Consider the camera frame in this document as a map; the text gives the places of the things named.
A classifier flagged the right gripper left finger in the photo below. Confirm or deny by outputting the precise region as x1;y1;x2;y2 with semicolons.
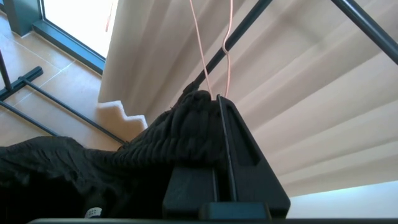
162;166;218;218

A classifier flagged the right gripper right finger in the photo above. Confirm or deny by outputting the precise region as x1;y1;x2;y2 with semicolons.
216;95;292;218

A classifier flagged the black garment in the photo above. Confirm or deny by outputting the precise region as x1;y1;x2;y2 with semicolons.
0;90;229;220

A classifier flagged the pink clothes hanger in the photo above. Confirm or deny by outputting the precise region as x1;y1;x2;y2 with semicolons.
188;0;234;100

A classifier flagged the black clothes rack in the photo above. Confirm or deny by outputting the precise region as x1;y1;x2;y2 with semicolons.
0;0;398;147

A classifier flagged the beige curtain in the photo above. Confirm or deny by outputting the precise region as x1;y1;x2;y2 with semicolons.
98;0;398;198

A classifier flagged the window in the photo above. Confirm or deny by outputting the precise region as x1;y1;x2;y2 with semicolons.
0;0;119;75

